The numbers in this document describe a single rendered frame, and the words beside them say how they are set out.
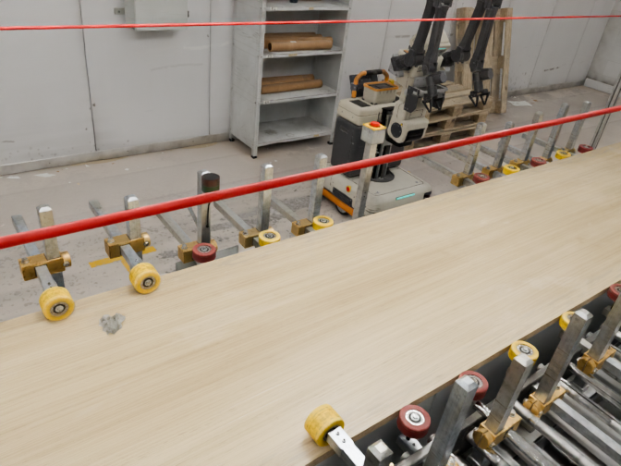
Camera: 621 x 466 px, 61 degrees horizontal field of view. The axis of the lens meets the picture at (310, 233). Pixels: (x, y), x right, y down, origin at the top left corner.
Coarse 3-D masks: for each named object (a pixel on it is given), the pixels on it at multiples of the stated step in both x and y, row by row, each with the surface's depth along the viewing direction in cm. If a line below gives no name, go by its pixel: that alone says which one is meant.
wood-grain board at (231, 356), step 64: (448, 192) 243; (512, 192) 251; (576, 192) 259; (256, 256) 183; (320, 256) 187; (384, 256) 192; (448, 256) 197; (512, 256) 202; (576, 256) 207; (64, 320) 146; (128, 320) 149; (192, 320) 152; (256, 320) 155; (320, 320) 158; (384, 320) 162; (448, 320) 165; (512, 320) 169; (0, 384) 126; (64, 384) 128; (128, 384) 130; (192, 384) 133; (256, 384) 135; (320, 384) 137; (384, 384) 140; (448, 384) 145; (0, 448) 112; (64, 448) 114; (128, 448) 116; (192, 448) 117; (256, 448) 119; (320, 448) 121
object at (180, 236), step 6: (162, 216) 205; (168, 216) 206; (162, 222) 207; (168, 222) 202; (174, 222) 203; (168, 228) 203; (174, 228) 199; (180, 228) 200; (174, 234) 199; (180, 234) 196; (186, 234) 197; (180, 240) 195; (186, 240) 193; (198, 264) 186
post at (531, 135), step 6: (534, 114) 288; (540, 114) 286; (534, 120) 289; (540, 120) 288; (528, 132) 294; (534, 132) 291; (528, 138) 294; (534, 138) 294; (528, 144) 295; (522, 150) 299; (528, 150) 296; (522, 156) 300; (528, 156) 300
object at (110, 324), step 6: (102, 318) 147; (108, 318) 148; (114, 318) 147; (120, 318) 149; (102, 324) 146; (108, 324) 145; (114, 324) 147; (120, 324) 147; (108, 330) 144; (114, 330) 144
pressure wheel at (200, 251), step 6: (198, 246) 183; (204, 246) 184; (210, 246) 184; (192, 252) 181; (198, 252) 180; (204, 252) 180; (210, 252) 180; (198, 258) 180; (204, 258) 180; (210, 258) 181
